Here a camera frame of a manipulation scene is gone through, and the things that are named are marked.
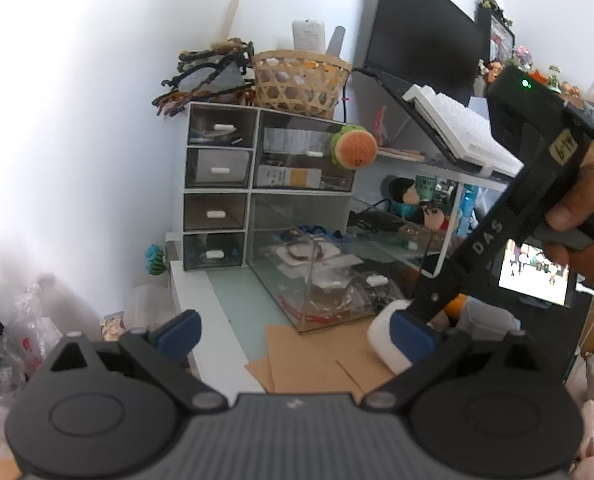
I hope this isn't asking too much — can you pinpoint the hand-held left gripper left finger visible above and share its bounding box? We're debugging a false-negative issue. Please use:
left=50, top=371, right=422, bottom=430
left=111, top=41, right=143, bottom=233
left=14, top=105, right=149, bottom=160
left=42, top=309, right=229, bottom=413

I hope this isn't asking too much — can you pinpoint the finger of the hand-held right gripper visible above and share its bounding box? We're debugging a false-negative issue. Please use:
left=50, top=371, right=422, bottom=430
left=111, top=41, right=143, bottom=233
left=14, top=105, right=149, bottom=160
left=409, top=260, right=478, bottom=328

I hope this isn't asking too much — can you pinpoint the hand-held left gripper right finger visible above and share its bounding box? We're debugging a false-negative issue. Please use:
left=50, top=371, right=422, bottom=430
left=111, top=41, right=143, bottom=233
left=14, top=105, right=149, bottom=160
left=362, top=309, right=558, bottom=411

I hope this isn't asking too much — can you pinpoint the white earbuds case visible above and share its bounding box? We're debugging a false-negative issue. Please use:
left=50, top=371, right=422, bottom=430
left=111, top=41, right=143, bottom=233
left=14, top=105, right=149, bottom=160
left=367, top=300, right=428, bottom=376

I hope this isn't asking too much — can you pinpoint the small clear drawer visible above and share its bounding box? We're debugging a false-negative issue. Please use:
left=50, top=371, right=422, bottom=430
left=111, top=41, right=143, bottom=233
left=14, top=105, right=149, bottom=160
left=188, top=106, right=257, bottom=147
left=183, top=232, right=246, bottom=270
left=186, top=147, right=253, bottom=187
left=184, top=192, right=249, bottom=231

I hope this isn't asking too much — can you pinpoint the white desktop drawer organizer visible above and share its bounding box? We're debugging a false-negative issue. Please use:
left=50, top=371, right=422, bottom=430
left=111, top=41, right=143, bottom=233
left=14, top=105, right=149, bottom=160
left=182, top=101, right=358, bottom=271

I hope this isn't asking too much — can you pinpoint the large clear drawer with papers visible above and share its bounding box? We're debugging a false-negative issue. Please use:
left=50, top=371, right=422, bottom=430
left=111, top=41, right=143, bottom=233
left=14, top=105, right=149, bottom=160
left=254, top=110, right=356, bottom=193

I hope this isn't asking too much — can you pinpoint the white desk shelf stand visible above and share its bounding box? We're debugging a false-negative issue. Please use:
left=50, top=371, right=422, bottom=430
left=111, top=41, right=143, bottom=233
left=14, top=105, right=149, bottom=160
left=362, top=147, right=515, bottom=279

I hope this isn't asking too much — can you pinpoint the clear plastic container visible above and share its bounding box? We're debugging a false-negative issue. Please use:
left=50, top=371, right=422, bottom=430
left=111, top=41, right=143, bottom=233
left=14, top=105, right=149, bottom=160
left=124, top=285, right=175, bottom=331

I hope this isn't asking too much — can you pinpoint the grey square box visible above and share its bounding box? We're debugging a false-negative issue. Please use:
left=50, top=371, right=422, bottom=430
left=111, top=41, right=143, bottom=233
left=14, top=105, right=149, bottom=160
left=457, top=300, right=520, bottom=333

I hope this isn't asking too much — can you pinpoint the white keyboard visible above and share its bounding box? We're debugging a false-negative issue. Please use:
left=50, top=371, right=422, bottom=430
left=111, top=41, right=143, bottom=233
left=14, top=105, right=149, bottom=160
left=402, top=84, right=524, bottom=177

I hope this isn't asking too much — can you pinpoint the teal small toy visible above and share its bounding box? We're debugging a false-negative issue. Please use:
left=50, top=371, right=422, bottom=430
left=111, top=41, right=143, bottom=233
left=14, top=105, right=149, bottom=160
left=144, top=244, right=168, bottom=276

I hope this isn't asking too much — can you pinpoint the yellow and red doll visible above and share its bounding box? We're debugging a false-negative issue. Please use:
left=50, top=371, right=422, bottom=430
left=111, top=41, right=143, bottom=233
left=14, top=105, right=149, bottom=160
left=417, top=200, right=450, bottom=233

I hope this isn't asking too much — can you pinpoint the brown paper sheet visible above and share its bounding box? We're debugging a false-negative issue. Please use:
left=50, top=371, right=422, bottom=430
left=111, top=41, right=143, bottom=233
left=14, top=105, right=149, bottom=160
left=266, top=324, right=403, bottom=395
left=244, top=357, right=278, bottom=395

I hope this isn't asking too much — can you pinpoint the blue bottle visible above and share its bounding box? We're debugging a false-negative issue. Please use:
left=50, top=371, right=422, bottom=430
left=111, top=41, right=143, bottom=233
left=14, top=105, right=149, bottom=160
left=459, top=185, right=478, bottom=233

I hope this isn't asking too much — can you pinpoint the black smartphone with lit screen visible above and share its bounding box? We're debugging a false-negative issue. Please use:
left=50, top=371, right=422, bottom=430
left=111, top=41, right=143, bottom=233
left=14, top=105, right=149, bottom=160
left=497, top=237, right=578, bottom=308

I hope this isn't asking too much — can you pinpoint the black desk mat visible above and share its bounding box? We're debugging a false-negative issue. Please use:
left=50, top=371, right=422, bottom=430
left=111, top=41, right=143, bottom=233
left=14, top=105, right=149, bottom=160
left=427, top=280, right=594, bottom=356

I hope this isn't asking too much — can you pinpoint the black haired doll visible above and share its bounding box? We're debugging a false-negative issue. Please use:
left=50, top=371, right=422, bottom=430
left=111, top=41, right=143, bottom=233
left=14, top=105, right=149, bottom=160
left=389, top=177, right=420, bottom=218

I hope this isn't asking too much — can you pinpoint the green mug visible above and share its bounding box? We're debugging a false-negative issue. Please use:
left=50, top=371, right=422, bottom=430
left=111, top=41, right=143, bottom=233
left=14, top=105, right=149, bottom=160
left=416, top=175, right=438, bottom=201

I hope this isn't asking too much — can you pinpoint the clear plastic bag with red print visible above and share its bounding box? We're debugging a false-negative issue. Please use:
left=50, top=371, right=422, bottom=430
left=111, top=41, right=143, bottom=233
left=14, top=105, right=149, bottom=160
left=0, top=272, right=63, bottom=376

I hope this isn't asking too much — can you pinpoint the pink packet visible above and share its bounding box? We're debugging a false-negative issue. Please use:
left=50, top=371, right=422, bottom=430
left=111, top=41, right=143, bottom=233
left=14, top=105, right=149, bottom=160
left=374, top=105, right=392, bottom=148

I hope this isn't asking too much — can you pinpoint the black laptop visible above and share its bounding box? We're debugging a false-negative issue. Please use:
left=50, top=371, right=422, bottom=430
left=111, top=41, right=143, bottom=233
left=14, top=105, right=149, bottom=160
left=353, top=0, right=492, bottom=166

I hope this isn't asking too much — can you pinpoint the burger plush toy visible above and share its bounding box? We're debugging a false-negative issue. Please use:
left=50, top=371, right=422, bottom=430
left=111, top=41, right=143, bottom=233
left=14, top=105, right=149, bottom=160
left=331, top=125, right=379, bottom=168

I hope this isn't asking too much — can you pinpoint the grey nail file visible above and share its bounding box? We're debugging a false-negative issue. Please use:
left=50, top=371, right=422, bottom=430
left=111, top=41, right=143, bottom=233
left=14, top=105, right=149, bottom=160
left=325, top=26, right=346, bottom=57

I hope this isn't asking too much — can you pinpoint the woven bamboo basket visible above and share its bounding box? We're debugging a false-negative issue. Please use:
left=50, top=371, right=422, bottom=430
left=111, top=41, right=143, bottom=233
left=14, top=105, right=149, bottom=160
left=252, top=50, right=353, bottom=120

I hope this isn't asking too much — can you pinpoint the white remote control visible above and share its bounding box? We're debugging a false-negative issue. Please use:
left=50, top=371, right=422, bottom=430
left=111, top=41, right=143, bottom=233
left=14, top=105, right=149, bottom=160
left=292, top=20, right=326, bottom=55

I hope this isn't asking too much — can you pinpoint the pile of black hair clips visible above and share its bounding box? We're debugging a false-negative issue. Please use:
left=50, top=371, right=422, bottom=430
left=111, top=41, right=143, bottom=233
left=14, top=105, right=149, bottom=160
left=152, top=37, right=255, bottom=116

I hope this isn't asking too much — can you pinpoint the pale wooden stick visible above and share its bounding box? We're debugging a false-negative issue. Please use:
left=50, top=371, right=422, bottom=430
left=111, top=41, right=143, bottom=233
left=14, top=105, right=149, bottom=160
left=219, top=0, right=243, bottom=43

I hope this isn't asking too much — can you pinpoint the black power adapter with cable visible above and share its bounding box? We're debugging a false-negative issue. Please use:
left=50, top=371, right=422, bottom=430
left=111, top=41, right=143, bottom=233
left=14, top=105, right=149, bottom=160
left=354, top=207, right=403, bottom=233

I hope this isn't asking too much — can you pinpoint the black picture frame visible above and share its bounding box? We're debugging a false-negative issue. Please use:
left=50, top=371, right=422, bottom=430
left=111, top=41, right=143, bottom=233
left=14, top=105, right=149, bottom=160
left=477, top=2, right=516, bottom=63

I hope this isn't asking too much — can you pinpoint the black laptop cable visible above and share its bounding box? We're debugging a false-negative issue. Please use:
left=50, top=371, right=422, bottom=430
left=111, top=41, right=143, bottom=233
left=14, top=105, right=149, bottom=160
left=341, top=67, right=373, bottom=123

